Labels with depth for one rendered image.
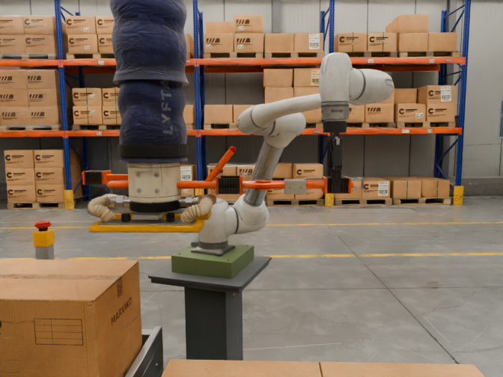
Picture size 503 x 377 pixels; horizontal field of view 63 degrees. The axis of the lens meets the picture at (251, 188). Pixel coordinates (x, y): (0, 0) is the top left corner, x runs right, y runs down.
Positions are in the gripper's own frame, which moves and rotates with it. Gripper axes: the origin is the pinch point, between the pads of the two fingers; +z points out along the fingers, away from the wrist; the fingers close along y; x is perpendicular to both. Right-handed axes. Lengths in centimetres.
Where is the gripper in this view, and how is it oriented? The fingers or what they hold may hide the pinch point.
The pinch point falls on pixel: (334, 182)
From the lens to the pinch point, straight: 138.3
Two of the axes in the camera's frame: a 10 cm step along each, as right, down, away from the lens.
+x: 10.0, 0.0, -0.4
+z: 0.1, 9.9, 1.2
